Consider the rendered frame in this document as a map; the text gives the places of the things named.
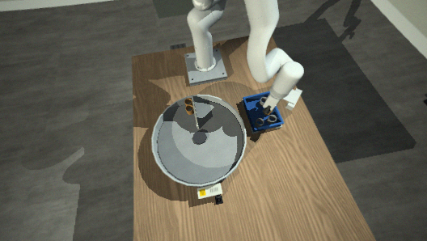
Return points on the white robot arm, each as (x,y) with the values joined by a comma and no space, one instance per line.
(263,16)

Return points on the blue square tray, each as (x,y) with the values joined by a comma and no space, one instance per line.
(254,111)

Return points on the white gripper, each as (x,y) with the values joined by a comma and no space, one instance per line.
(270,103)

